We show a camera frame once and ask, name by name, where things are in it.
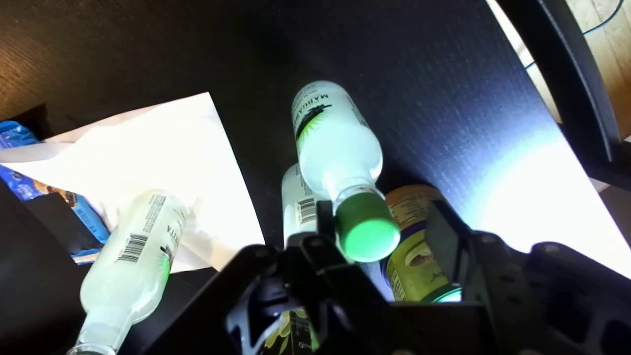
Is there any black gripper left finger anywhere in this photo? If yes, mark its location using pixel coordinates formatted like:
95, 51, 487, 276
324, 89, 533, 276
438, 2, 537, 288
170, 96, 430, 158
225, 199, 397, 355

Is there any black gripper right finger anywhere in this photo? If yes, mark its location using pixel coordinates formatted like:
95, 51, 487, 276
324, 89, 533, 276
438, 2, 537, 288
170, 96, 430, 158
424, 199, 631, 355

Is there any clear bottle with green cap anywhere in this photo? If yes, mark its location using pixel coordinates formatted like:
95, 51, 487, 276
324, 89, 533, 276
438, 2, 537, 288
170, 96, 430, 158
280, 163, 324, 248
67, 187, 193, 355
290, 79, 403, 264

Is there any can with green lid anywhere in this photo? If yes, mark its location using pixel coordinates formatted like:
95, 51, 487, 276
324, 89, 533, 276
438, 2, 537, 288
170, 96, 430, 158
383, 183, 466, 305

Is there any white plastic bag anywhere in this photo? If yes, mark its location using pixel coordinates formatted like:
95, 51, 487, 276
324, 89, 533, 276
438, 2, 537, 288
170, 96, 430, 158
0, 91, 266, 272

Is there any dark wooden chair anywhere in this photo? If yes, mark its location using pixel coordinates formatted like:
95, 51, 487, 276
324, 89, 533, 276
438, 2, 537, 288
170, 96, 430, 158
495, 0, 631, 193

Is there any blue snack packet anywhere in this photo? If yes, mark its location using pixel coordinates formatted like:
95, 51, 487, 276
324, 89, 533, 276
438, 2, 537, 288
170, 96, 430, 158
0, 118, 113, 260

